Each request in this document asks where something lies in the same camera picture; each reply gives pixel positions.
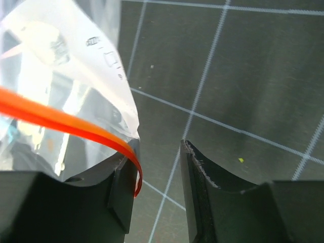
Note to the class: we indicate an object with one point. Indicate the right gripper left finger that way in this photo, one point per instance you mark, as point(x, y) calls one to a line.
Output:
point(92, 206)

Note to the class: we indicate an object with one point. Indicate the black grid cutting mat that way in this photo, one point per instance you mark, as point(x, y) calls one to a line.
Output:
point(241, 80)

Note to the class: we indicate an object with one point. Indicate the clear zip bag red zipper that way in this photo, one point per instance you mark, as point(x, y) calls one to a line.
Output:
point(66, 104)

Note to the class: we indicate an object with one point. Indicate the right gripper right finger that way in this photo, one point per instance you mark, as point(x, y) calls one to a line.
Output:
point(222, 207)

